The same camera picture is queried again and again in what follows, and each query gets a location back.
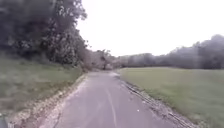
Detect distant tree line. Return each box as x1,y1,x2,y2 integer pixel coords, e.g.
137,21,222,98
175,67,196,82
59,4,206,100
96,33,224,71

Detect dense dark trees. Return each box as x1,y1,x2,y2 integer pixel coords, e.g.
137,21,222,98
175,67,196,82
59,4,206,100
0,0,101,72

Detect grass bank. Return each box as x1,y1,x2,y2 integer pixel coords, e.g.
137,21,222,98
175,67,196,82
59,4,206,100
0,56,84,116

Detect grey asphalt path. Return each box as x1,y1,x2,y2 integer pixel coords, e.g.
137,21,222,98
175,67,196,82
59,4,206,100
39,70,183,128

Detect dark dirt verge strip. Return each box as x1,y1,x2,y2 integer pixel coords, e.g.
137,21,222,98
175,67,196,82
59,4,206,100
111,71,201,128

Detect pale gravel verge strip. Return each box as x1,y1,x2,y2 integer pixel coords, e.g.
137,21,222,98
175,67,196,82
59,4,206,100
6,73,89,128

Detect green grass field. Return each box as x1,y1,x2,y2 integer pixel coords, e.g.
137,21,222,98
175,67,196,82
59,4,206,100
117,66,224,128

